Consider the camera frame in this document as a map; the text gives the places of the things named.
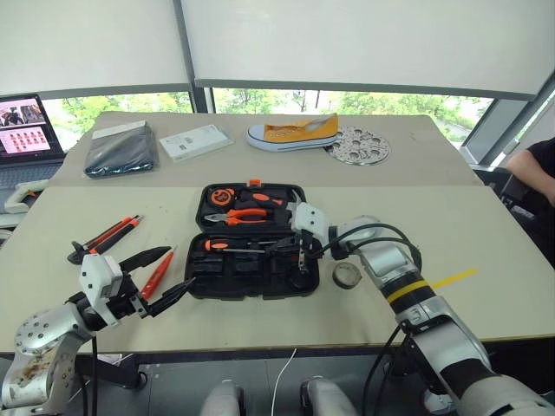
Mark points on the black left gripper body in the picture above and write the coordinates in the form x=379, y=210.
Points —
x=123, y=300

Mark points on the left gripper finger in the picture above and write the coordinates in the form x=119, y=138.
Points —
x=147, y=256
x=171, y=295

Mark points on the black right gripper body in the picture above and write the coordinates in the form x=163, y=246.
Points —
x=313, y=248

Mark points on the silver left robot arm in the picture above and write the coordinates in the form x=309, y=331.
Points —
x=41, y=342

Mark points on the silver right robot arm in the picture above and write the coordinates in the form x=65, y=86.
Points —
x=403, y=277

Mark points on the black plastic tool case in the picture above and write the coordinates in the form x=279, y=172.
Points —
x=251, y=268

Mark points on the orange voltage tester pen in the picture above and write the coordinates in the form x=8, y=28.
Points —
x=157, y=275

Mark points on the orange black utility knife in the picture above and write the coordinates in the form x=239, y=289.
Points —
x=115, y=232

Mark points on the grey tape roll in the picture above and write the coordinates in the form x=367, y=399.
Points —
x=346, y=275

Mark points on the orange black screwdriver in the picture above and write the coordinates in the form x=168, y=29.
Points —
x=217, y=245

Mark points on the black table leg base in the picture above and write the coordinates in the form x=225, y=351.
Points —
x=117, y=370

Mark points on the orange black tape measure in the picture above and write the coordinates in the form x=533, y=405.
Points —
x=221, y=197

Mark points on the dark folded cloth package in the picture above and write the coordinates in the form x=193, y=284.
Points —
x=121, y=149

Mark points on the round perforated metal plate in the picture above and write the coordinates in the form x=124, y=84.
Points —
x=364, y=147

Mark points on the grey rounded shape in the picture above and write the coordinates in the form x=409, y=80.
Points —
x=327, y=396
x=223, y=396

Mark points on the yellow canvas shoe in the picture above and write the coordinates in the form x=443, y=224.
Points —
x=299, y=130

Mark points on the white flat box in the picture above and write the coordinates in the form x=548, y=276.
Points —
x=195, y=142

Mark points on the yellow tape strip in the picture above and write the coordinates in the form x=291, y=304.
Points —
x=455, y=277

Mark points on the open laptop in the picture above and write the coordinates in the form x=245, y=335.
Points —
x=24, y=130

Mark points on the black chair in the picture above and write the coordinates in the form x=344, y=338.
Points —
x=507, y=190

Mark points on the white roller blind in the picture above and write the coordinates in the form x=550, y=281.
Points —
x=86, y=39
x=368, y=39

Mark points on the person in black shirt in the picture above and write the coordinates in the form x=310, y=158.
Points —
x=535, y=169

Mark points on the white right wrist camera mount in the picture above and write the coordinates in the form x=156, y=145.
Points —
x=310, y=219

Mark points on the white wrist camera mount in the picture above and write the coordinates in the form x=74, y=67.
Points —
x=96, y=277
x=310, y=219

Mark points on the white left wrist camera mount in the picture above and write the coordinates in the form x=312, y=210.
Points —
x=96, y=277

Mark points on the grey window frame post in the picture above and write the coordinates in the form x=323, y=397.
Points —
x=197, y=93

